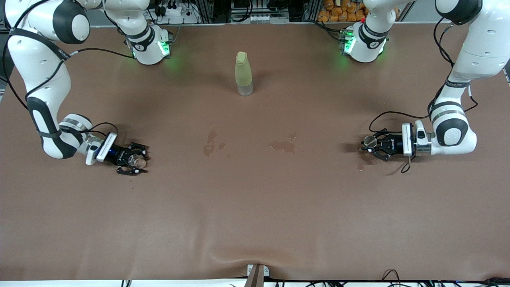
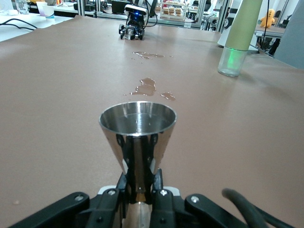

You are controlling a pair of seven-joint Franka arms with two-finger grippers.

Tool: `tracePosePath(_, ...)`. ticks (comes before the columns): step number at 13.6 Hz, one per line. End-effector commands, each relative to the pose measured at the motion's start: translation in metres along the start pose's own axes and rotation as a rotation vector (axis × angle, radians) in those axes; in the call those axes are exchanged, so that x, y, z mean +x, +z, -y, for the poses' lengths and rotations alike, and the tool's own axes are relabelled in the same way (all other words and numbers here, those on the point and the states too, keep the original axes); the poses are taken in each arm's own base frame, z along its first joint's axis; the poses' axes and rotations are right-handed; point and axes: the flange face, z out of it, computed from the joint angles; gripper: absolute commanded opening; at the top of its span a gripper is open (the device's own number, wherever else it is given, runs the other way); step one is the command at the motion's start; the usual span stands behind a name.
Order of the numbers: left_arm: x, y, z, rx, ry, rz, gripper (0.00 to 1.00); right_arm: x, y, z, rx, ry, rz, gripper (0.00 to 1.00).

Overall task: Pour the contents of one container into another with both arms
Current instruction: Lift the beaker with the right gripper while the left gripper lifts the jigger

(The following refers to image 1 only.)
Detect steel double-cone jigger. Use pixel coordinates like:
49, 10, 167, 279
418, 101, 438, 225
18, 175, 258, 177
361, 136, 379, 154

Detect small clear glass beaker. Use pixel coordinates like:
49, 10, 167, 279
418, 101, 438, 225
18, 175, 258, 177
129, 153, 150, 168

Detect liquid puddle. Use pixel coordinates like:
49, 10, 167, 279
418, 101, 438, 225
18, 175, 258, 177
269, 141, 296, 155
203, 130, 226, 157

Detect brown table mat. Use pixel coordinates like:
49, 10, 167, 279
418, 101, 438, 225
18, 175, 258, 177
0, 22, 510, 281

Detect yellow-green capped bottle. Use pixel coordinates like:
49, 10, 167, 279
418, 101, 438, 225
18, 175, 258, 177
235, 51, 254, 96

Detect orange snack bags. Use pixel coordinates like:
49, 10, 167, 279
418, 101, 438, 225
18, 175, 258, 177
318, 0, 399, 23

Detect white power strip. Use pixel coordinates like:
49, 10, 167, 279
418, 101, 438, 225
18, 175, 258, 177
153, 4, 200, 24

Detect white connector strip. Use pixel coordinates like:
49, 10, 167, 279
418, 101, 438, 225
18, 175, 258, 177
231, 14, 289, 24

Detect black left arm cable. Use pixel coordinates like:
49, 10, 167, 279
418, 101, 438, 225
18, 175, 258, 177
369, 16, 479, 174

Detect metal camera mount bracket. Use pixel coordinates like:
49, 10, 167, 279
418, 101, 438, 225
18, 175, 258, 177
247, 264, 270, 287

